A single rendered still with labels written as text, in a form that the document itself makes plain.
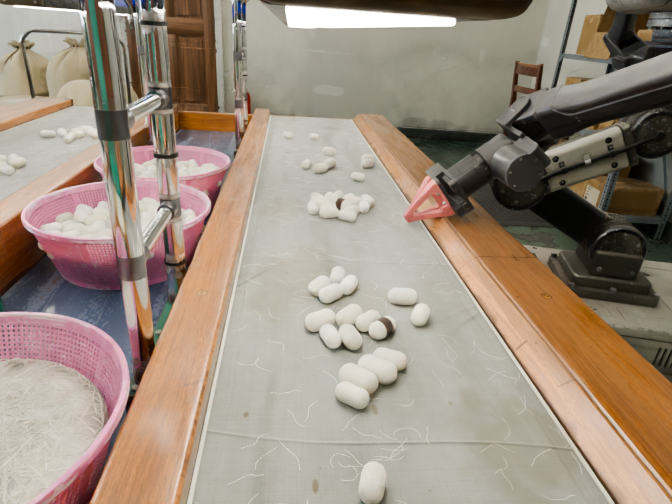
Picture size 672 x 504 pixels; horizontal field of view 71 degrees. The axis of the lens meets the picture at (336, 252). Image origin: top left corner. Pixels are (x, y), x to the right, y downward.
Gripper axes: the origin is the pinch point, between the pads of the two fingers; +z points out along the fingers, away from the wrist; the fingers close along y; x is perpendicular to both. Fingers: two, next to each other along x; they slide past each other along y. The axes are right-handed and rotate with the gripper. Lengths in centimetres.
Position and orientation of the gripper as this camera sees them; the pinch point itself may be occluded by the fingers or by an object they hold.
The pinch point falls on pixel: (409, 216)
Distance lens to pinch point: 81.5
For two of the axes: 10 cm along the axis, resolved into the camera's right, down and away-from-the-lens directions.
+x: 5.8, 7.1, 3.9
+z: -8.1, 5.6, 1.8
